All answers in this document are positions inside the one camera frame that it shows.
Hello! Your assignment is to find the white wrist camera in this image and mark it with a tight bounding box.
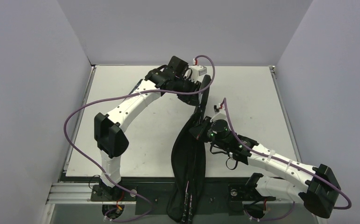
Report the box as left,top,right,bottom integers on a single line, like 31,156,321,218
210,104,227,122
189,65,207,83

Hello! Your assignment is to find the black racket bag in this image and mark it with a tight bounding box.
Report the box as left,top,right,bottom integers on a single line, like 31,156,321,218
166,89,209,224

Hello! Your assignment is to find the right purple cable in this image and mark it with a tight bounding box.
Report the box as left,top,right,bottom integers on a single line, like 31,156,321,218
221,98,353,222

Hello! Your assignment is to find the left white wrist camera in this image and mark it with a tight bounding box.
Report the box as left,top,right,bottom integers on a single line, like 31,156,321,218
189,65,207,83

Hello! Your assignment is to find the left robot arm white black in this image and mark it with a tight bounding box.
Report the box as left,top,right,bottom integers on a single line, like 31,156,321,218
94,56,208,201

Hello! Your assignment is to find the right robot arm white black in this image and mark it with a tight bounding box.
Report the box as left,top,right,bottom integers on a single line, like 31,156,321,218
189,117,340,219

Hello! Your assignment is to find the purple cable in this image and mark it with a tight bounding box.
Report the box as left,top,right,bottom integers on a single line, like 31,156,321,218
63,55,216,223
221,98,353,222

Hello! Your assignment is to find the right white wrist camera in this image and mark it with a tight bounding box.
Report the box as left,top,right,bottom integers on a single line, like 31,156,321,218
210,104,227,122

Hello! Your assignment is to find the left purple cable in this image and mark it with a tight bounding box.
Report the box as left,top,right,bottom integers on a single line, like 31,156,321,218
63,55,216,223

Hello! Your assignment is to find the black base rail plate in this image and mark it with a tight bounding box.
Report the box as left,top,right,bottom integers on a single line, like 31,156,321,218
90,177,275,218

